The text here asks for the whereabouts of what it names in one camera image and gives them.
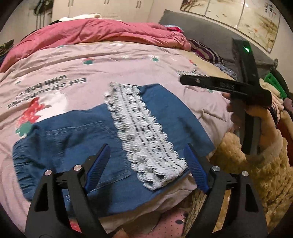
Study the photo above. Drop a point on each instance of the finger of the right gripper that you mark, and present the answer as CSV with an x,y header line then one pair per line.
x,y
209,82

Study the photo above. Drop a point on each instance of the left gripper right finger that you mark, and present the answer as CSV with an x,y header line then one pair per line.
x,y
245,216

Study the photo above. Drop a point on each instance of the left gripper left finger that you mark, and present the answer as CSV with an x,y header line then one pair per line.
x,y
48,217

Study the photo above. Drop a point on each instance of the blue denim lace-hem pants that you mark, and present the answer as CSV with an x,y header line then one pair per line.
x,y
146,128

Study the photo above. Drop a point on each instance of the person left hand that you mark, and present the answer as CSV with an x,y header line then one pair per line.
x,y
120,234

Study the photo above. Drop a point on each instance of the pile of folded clothes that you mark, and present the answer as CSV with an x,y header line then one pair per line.
x,y
280,109

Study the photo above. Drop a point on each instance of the striped purple pillow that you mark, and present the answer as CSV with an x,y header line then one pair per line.
x,y
205,52

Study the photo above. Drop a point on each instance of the grey padded headboard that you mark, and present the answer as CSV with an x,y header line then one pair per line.
x,y
210,34

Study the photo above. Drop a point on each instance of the pink polka dot pajama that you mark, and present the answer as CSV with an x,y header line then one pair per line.
x,y
171,224

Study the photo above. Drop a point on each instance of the red pink quilt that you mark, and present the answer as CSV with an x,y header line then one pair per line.
x,y
92,30

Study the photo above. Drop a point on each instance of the white wardrobe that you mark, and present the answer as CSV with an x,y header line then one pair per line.
x,y
125,10

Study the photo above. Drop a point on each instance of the pink strawberry print duvet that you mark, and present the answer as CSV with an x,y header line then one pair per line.
x,y
75,77

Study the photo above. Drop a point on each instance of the wall landscape painting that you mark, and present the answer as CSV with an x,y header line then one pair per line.
x,y
259,20

